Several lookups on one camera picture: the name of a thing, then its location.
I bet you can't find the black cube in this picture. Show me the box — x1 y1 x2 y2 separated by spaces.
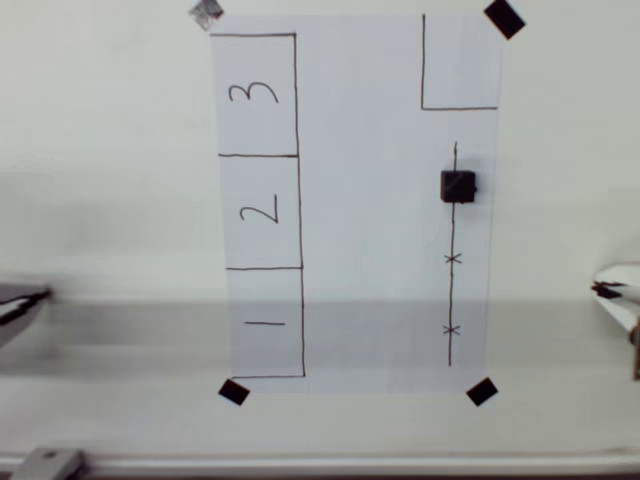
439 168 479 205

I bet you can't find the black tape piece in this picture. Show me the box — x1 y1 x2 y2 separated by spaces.
217 378 251 407
483 0 527 41
464 377 500 407

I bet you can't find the white paper sheet with drawn boxes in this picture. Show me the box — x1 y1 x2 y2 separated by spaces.
208 13 504 396

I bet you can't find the grey tape piece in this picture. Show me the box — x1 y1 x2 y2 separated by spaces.
189 0 225 31

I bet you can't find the grey metal clamp bracket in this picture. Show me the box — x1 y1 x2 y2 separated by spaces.
13 448 85 480

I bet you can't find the metal table edge rail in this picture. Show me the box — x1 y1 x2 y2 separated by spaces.
0 449 640 479

